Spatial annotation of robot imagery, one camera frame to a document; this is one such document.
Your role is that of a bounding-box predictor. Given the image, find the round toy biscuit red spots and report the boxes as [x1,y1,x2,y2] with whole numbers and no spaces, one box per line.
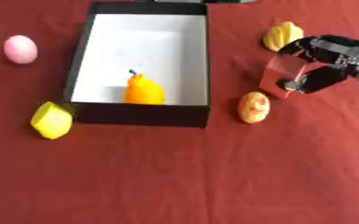
[236,91,271,124]

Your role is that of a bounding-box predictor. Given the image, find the black box white inside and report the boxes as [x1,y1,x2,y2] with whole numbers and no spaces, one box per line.
[61,1,212,129]

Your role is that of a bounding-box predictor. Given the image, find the pink egg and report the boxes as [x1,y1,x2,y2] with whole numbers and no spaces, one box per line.
[2,34,40,65]

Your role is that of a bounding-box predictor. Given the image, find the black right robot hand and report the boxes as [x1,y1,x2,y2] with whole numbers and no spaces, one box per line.
[276,34,359,95]

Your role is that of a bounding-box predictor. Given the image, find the yellow shell-shaped toy cake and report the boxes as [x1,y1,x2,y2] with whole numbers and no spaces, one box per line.
[260,20,306,53]

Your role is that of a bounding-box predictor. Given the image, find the yellow toy lemon wedge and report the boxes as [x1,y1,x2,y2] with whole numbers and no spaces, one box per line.
[29,101,75,140]

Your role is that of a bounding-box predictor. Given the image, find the orange toy pear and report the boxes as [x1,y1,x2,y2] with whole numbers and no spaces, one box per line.
[123,69,167,106]

